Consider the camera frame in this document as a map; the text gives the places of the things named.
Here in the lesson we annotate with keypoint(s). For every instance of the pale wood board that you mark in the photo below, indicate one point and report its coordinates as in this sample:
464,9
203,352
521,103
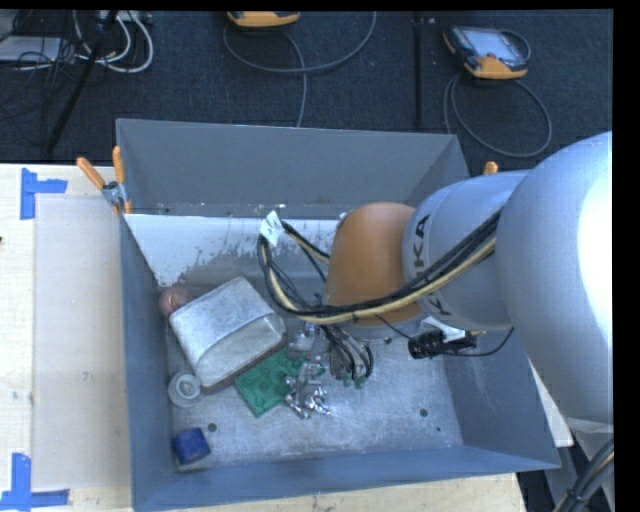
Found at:
75,325

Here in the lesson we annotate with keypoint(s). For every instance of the pink-brown ball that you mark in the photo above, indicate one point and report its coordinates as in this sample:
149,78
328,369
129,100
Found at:
172,300

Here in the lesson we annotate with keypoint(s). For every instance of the grey metal bin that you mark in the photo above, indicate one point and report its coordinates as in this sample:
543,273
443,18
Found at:
280,170

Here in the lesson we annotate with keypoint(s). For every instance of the blue sponge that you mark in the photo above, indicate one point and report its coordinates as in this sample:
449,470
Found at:
190,445

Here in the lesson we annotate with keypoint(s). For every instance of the dark green flat block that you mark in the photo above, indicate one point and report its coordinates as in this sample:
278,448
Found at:
262,387

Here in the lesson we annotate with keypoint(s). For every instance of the white sponge with brown base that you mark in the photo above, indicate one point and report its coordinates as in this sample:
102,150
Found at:
225,325

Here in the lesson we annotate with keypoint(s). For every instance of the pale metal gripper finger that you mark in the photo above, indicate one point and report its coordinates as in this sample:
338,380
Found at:
307,400
309,374

